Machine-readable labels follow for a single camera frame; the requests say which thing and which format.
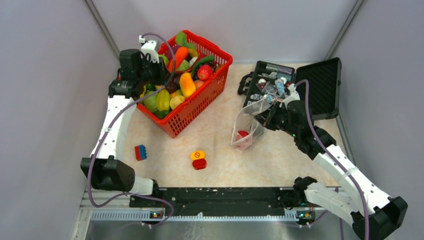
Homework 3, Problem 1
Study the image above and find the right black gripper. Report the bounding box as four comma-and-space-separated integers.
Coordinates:
254, 100, 299, 138

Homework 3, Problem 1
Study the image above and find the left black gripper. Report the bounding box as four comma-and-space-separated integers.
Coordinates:
136, 55, 172, 86

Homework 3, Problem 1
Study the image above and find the clear zip top bag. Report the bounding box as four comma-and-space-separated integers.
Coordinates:
230, 94, 271, 153

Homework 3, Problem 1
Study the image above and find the red toy apple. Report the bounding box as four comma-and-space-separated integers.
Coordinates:
235, 130, 249, 141

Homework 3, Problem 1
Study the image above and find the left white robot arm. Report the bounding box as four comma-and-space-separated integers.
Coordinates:
80, 33, 175, 207

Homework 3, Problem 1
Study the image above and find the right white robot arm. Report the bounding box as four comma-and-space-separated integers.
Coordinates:
254, 99, 408, 240

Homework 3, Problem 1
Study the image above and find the green toy pear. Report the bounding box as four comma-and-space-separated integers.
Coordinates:
158, 54, 169, 66

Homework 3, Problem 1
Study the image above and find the orange toy carrot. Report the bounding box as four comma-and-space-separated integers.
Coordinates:
166, 46, 189, 73

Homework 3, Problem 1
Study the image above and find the black open case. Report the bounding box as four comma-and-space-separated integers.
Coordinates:
237, 57, 342, 120

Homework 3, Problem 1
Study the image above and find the yellow orange toy mango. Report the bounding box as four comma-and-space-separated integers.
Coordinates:
179, 72, 197, 98

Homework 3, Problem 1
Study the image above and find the red plastic basket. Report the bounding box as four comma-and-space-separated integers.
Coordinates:
137, 30, 233, 138

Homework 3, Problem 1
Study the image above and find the green toy cucumber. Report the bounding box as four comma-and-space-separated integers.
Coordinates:
191, 55, 215, 77

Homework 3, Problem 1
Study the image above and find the red blue building block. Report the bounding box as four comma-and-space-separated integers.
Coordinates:
134, 144, 148, 162

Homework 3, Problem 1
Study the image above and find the yellow and red button toy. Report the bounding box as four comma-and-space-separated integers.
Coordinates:
190, 150, 207, 170

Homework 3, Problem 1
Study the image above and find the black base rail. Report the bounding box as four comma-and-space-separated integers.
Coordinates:
129, 187, 319, 222

